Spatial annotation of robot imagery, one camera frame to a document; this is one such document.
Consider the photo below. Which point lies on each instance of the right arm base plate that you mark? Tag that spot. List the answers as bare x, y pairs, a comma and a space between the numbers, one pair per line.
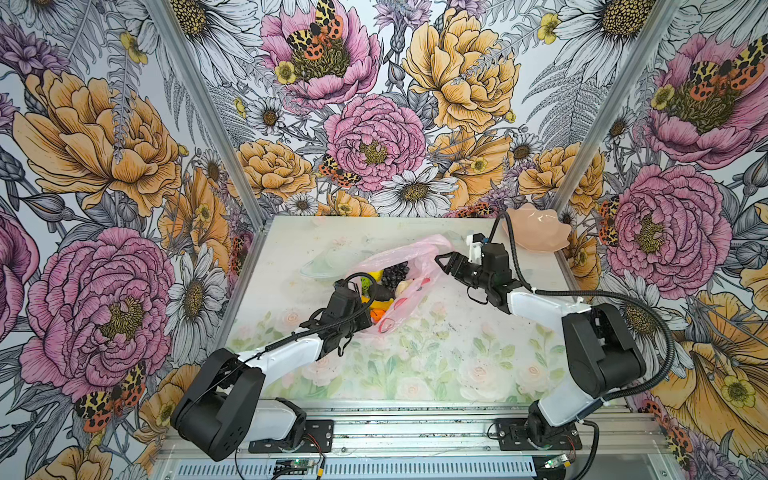
519, 434

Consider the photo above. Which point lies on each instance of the fake yellow banana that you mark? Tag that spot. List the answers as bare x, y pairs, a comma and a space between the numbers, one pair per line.
377, 304

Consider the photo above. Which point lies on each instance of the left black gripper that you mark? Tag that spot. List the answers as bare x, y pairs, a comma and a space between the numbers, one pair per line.
365, 322

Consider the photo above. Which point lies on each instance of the right aluminium frame post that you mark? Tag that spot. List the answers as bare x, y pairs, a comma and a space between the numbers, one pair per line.
650, 36

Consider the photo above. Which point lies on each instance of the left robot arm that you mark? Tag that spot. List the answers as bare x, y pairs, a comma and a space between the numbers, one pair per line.
223, 407

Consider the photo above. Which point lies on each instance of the fake dark avocado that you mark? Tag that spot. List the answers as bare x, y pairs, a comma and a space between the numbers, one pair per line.
380, 293

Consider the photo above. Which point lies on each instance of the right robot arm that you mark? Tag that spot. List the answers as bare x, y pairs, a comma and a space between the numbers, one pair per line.
601, 354

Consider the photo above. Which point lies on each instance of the green circuit board right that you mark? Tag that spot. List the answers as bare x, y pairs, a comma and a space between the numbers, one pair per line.
560, 461

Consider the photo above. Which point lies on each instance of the aluminium frame post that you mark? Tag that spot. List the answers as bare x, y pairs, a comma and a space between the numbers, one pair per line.
650, 36
172, 36

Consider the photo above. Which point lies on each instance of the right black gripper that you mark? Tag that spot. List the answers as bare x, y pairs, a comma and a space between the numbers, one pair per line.
451, 265

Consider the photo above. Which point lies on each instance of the fake black grape bunch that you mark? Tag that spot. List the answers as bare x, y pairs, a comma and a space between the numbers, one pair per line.
394, 274

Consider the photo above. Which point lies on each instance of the green circuit board left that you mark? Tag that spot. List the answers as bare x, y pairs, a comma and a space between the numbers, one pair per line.
291, 467

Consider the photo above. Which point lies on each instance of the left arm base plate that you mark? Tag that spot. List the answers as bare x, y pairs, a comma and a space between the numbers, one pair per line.
316, 436

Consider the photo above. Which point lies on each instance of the left aluminium frame post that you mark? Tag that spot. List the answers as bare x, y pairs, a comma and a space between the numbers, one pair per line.
172, 36

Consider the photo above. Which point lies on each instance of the pink petal-shaped bowl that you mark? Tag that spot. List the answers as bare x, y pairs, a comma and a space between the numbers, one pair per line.
538, 230

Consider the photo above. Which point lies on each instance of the white slotted cable duct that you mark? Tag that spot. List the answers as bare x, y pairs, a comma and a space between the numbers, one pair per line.
514, 467

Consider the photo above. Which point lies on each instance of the green circuit board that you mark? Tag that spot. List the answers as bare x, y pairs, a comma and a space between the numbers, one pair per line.
560, 461
291, 467

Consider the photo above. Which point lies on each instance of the pink plastic bag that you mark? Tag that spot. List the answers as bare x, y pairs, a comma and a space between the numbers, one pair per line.
425, 273

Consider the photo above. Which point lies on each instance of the aluminium front rail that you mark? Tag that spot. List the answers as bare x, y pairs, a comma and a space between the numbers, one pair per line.
378, 429

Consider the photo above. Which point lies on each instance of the fake orange fruit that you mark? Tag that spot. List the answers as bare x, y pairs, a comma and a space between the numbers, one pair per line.
377, 315

